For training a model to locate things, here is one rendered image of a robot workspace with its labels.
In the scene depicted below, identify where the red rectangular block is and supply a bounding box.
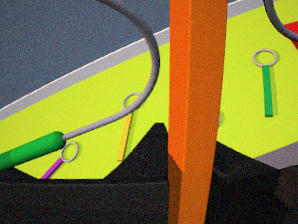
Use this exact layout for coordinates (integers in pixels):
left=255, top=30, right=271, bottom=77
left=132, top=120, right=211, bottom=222
left=285, top=20, right=298, bottom=49

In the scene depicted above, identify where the green handle with grey loop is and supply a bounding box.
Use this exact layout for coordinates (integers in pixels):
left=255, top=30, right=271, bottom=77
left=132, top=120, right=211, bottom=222
left=251, top=48, right=277, bottom=117

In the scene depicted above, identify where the magenta-handled loop tool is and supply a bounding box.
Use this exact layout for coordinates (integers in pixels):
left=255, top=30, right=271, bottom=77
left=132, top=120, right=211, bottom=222
left=41, top=141, right=80, bottom=179

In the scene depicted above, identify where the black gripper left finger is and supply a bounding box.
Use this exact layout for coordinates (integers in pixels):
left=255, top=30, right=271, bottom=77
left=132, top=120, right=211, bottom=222
left=0, top=121, right=169, bottom=224

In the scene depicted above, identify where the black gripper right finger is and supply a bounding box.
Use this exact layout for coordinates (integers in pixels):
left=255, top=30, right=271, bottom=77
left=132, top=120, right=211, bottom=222
left=205, top=141, right=298, bottom=224

